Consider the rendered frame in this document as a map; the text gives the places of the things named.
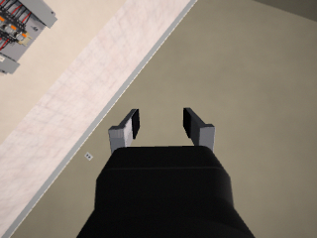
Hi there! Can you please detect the grey mounting plate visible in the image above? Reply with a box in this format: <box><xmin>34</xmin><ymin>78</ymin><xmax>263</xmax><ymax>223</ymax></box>
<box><xmin>0</xmin><ymin>0</ymin><xmax>56</xmax><ymax>61</ymax></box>

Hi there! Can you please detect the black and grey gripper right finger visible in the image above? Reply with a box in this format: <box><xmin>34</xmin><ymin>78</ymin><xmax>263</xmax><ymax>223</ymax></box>
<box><xmin>183</xmin><ymin>108</ymin><xmax>216</xmax><ymax>152</ymax></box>

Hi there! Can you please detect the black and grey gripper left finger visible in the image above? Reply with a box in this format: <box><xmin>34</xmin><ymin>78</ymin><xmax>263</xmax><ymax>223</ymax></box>
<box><xmin>108</xmin><ymin>109</ymin><xmax>140</xmax><ymax>154</ymax></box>

